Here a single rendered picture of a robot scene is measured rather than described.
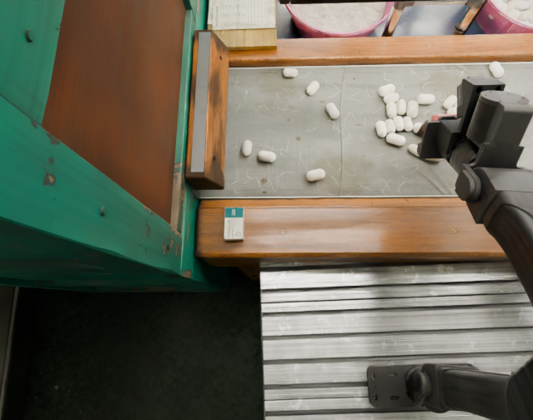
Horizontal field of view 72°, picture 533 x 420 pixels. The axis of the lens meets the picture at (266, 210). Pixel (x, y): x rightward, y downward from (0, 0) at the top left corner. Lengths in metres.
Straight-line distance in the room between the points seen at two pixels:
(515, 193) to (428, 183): 0.30
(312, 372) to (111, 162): 0.55
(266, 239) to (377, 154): 0.29
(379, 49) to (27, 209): 0.75
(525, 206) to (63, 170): 0.46
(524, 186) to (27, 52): 0.50
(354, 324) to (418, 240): 0.21
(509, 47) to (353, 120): 0.36
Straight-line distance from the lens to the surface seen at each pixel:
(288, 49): 0.85
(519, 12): 1.08
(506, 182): 0.52
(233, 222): 0.67
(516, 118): 0.55
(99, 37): 0.42
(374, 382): 0.78
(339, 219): 0.69
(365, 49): 0.87
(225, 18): 0.89
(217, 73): 0.74
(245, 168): 0.74
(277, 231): 0.68
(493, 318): 0.87
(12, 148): 0.27
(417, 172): 0.79
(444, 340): 0.83
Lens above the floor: 1.43
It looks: 75 degrees down
